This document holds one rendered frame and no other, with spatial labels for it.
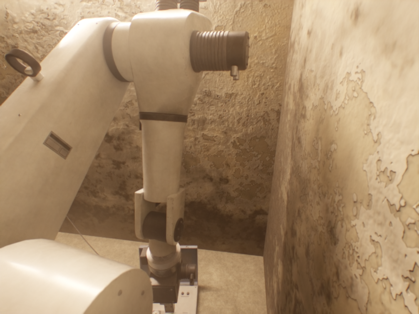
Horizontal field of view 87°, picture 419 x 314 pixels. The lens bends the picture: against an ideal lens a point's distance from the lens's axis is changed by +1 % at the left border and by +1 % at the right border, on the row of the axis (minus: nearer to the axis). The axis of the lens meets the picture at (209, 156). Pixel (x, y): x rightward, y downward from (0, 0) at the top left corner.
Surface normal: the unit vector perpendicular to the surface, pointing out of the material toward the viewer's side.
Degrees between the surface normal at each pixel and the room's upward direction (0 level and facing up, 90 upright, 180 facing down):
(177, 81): 121
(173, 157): 83
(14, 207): 90
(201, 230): 90
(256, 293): 0
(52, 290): 7
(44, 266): 17
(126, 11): 90
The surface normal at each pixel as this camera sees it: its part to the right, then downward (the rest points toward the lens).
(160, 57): -0.20, 0.57
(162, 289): -0.02, 0.42
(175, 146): 0.67, 0.18
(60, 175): 0.97, 0.09
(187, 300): -0.01, -0.91
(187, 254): -0.02, 0.17
